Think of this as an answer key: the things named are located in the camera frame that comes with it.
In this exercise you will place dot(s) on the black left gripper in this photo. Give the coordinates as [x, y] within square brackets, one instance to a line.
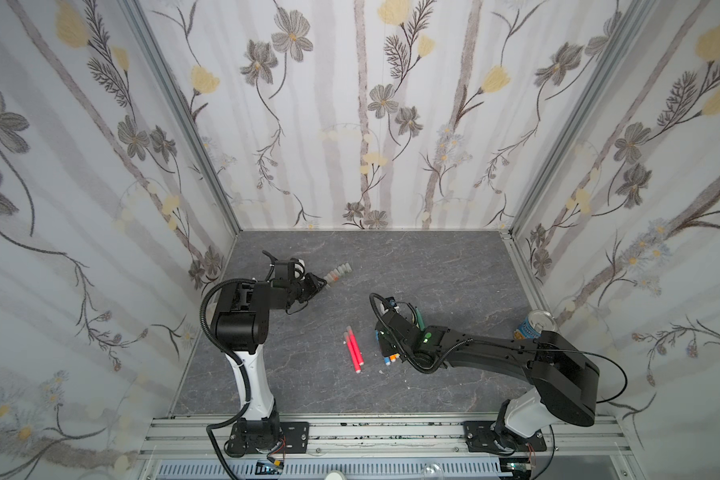
[314, 285]

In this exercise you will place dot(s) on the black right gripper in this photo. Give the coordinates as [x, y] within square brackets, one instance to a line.
[390, 339]

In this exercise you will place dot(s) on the green marker pen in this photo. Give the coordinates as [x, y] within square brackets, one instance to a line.
[419, 319]

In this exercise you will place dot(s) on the red marker pen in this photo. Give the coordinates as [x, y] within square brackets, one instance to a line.
[355, 347]

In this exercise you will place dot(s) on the pink marker pen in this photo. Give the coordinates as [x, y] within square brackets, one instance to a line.
[354, 358]

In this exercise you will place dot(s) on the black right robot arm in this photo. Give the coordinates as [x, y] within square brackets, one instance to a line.
[564, 382]

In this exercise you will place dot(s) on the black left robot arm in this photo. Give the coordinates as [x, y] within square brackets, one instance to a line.
[234, 316]

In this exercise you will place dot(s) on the blue soup can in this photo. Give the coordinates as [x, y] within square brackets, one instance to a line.
[535, 323]

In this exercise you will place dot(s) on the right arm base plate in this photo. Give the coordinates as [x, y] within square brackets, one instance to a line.
[486, 437]

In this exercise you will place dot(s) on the white vented cable duct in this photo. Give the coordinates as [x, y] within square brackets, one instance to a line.
[373, 468]

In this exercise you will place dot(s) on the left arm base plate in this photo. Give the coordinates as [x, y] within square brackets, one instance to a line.
[288, 437]

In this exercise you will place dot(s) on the aluminium frame rail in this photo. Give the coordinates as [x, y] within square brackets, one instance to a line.
[383, 435]

